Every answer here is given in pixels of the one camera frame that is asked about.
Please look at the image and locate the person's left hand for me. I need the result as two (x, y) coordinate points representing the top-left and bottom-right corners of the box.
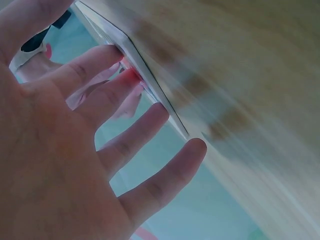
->
(0, 0), (208, 240)

